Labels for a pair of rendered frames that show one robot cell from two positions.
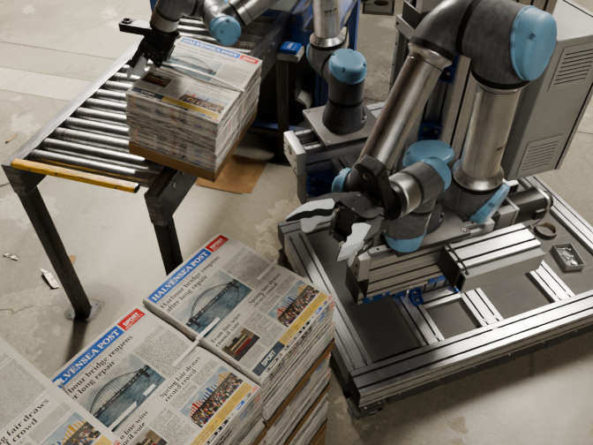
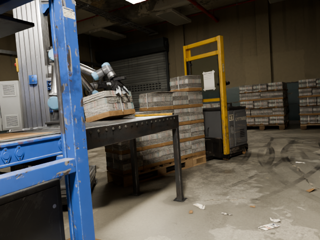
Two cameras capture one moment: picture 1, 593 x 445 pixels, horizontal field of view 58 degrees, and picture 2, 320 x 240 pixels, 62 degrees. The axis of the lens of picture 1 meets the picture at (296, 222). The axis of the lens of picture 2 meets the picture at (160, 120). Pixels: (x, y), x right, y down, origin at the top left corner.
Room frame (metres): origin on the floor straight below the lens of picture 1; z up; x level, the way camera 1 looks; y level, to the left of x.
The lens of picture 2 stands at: (3.74, 1.34, 0.90)
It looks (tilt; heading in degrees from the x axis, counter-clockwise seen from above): 3 degrees down; 194
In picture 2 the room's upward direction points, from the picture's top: 4 degrees counter-clockwise
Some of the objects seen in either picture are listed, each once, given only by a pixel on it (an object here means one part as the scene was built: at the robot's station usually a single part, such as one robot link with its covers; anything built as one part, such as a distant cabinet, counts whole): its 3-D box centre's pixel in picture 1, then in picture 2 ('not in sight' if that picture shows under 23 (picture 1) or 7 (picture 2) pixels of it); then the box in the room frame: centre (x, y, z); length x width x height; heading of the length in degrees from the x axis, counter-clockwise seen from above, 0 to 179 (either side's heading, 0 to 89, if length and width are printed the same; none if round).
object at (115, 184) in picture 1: (73, 176); (153, 115); (1.25, 0.68, 0.81); 0.43 x 0.03 x 0.02; 73
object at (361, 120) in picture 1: (344, 108); (60, 115); (1.54, -0.16, 0.87); 0.15 x 0.15 x 0.10
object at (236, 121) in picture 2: not in sight; (221, 130); (-0.82, 1.29, 0.40); 0.69 x 0.55 x 0.80; 54
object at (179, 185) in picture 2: (58, 256); (177, 164); (1.34, 0.90, 0.34); 0.06 x 0.06 x 0.68; 73
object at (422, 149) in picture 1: (427, 169); not in sight; (1.07, -0.34, 0.98); 0.13 x 0.12 x 0.14; 46
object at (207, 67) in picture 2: not in sight; (205, 78); (-0.53, 1.08, 1.28); 0.57 x 0.01 x 0.65; 54
